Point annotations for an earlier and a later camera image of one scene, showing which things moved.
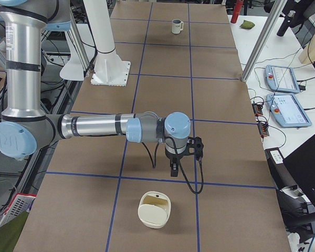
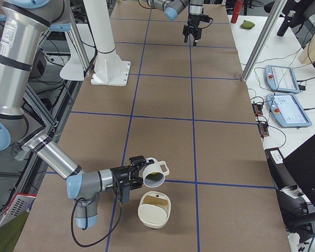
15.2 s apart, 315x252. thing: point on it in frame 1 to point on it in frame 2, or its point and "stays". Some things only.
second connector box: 263,128 stays
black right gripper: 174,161 to 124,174
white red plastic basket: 20,204 stays
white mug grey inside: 177,25 to 153,176
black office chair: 299,213 stays
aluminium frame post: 264,40 stays
